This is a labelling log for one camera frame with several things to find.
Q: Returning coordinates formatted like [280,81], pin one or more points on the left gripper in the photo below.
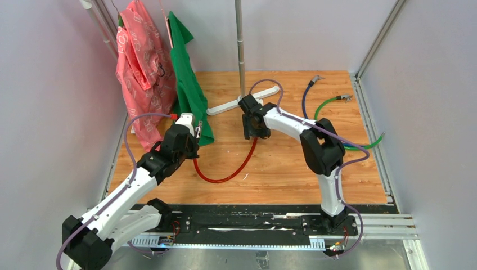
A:
[194,153]

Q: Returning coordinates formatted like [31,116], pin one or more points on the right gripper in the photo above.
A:
[249,131]

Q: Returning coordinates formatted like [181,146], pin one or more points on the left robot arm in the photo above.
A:
[123,193]

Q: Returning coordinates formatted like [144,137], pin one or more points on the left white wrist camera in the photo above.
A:
[187,119]

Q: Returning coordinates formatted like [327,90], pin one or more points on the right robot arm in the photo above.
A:
[323,152]

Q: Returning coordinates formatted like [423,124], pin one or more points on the white clothes rack stand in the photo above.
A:
[242,72]

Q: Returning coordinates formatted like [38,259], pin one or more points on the green cable lock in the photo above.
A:
[335,108]

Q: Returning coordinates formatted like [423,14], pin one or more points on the green t-shirt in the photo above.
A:
[190,95]

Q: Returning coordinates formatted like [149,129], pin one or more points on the aluminium frame rail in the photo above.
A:
[371,226]

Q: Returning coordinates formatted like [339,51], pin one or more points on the pink patterned garment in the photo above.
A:
[145,73]

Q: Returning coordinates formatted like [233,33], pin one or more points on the red cable lock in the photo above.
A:
[225,158]

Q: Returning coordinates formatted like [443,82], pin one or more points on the blue cable lock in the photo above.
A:
[311,83]

